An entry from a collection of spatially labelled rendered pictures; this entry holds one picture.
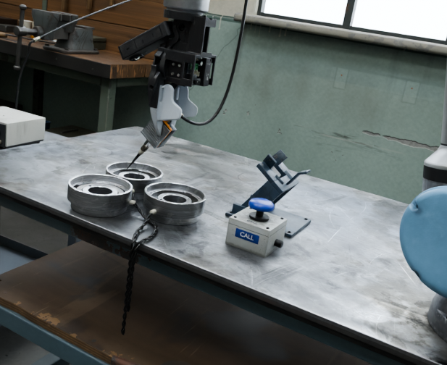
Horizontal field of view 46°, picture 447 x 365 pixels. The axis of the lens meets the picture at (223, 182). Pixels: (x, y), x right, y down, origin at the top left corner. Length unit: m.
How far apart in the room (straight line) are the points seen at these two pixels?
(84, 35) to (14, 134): 1.11
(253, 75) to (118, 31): 0.76
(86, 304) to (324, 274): 0.52
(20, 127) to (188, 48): 0.83
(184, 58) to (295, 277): 0.39
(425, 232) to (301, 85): 1.98
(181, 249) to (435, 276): 0.38
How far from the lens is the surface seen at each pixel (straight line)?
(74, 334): 1.03
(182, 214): 0.85
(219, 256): 0.79
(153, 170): 1.02
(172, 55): 0.89
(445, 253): 0.55
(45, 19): 2.48
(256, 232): 0.80
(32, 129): 1.66
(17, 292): 1.15
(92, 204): 0.86
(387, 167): 2.42
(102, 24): 2.94
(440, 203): 0.53
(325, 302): 0.73
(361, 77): 2.40
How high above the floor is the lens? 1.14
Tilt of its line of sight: 18 degrees down
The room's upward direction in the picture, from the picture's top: 9 degrees clockwise
